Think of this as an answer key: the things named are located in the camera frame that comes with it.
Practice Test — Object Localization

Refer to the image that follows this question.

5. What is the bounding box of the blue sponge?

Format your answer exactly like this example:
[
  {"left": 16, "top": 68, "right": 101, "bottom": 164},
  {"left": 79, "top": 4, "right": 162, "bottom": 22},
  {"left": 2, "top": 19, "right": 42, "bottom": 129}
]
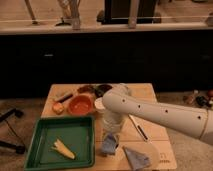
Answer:
[{"left": 101, "top": 133, "right": 119, "bottom": 155}]

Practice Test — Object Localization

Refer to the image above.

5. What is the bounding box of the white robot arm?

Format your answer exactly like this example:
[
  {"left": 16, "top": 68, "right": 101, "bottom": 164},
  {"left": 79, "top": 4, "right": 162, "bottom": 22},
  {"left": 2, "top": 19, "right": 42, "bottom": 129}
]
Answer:
[{"left": 102, "top": 84, "right": 213, "bottom": 146}]

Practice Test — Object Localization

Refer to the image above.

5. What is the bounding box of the white cup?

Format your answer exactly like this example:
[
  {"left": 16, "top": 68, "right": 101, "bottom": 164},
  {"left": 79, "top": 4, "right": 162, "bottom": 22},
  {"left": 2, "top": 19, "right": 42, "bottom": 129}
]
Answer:
[{"left": 94, "top": 98, "right": 105, "bottom": 113}]

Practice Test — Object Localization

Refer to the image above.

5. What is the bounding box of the dark brown bowl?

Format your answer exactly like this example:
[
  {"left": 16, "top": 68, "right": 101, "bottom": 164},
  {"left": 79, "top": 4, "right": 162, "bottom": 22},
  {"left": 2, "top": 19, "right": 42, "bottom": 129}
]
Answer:
[{"left": 95, "top": 84, "right": 112, "bottom": 97}]

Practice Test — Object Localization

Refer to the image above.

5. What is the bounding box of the dark red plate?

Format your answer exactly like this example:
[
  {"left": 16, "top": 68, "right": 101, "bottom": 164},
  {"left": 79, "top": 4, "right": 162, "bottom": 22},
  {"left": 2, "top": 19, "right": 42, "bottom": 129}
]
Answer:
[{"left": 77, "top": 85, "right": 95, "bottom": 93}]

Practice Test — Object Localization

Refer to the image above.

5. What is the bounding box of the orange bowl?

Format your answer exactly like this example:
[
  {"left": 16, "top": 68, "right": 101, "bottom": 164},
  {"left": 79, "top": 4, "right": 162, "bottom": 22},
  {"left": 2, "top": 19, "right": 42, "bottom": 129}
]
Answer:
[{"left": 67, "top": 95, "right": 93, "bottom": 116}]

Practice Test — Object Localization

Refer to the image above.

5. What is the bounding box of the wooden table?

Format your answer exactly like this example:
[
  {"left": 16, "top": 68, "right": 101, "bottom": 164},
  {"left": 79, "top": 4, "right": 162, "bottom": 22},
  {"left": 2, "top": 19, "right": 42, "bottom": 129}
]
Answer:
[{"left": 41, "top": 83, "right": 177, "bottom": 171}]

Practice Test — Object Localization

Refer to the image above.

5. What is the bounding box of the green plastic tray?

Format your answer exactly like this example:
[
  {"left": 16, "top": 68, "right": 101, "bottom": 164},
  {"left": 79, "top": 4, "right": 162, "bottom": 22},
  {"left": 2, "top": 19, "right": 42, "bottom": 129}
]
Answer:
[{"left": 24, "top": 116, "right": 95, "bottom": 171}]

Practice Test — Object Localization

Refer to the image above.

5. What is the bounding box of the yellow corn toy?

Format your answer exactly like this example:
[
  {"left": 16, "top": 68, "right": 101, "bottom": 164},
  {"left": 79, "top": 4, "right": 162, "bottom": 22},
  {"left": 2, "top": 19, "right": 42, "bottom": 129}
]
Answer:
[{"left": 52, "top": 139, "right": 75, "bottom": 160}]

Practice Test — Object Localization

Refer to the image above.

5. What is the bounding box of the blue cloth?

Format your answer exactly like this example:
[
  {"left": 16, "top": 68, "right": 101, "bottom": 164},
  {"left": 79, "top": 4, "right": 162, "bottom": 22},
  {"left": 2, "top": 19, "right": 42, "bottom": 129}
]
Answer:
[{"left": 123, "top": 147, "right": 151, "bottom": 171}]

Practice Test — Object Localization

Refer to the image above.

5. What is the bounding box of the clutter of items on floor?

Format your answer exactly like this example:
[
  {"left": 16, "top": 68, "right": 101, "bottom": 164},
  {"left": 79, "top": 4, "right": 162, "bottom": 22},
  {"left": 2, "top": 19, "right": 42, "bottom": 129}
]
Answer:
[{"left": 183, "top": 90, "right": 213, "bottom": 109}]

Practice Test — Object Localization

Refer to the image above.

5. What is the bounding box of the black chair base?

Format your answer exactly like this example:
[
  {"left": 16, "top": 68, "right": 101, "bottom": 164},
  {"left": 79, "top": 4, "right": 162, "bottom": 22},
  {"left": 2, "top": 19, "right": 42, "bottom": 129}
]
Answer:
[{"left": 0, "top": 108, "right": 26, "bottom": 154}]

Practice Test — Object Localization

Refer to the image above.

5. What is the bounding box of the black handled brush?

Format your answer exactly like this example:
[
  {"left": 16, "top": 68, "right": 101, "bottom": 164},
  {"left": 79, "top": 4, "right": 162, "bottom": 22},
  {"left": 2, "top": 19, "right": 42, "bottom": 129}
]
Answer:
[{"left": 53, "top": 92, "right": 73, "bottom": 103}]

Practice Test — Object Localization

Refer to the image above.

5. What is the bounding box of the black handled knife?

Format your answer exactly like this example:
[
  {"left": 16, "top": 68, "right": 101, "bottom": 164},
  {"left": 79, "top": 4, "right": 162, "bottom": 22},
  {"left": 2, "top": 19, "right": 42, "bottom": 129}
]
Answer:
[{"left": 129, "top": 115, "right": 149, "bottom": 142}]

